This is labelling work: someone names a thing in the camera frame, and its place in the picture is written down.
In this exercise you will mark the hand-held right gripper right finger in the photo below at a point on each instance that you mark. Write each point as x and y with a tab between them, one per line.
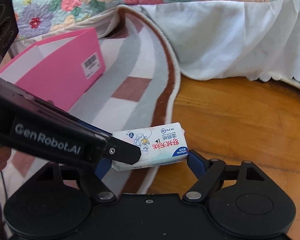
193	160

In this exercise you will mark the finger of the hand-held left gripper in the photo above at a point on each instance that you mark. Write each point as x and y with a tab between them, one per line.
122	152
95	128

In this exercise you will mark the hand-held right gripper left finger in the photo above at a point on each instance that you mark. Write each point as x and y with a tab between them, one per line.
103	166

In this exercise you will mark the white tissue pack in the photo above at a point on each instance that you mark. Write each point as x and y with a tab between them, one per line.
162	142

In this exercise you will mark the pink cardboard box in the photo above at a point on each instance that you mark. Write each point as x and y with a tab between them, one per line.
60	80

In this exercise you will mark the checked round rug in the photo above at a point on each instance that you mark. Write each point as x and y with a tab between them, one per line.
140	62

